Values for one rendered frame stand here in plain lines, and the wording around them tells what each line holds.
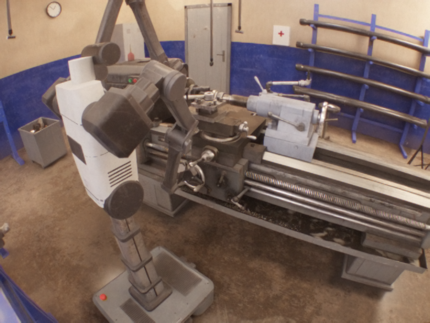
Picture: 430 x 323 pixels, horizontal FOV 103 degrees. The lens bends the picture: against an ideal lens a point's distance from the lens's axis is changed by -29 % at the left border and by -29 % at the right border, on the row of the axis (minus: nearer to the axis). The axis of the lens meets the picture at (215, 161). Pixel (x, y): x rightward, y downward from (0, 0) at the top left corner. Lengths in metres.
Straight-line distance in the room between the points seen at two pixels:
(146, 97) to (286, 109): 1.12
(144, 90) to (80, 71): 0.24
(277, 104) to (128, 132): 1.16
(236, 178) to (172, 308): 0.88
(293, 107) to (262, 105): 0.21
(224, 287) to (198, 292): 0.36
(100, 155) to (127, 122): 0.21
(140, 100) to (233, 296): 1.50
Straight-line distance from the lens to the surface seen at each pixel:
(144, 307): 1.47
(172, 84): 0.59
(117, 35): 5.46
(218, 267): 1.90
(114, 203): 0.82
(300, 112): 1.53
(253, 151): 1.51
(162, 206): 2.33
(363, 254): 1.68
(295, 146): 1.53
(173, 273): 1.58
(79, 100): 0.65
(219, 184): 1.52
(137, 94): 0.56
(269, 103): 1.57
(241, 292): 1.80
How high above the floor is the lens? 1.60
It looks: 32 degrees down
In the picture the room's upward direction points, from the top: straight up
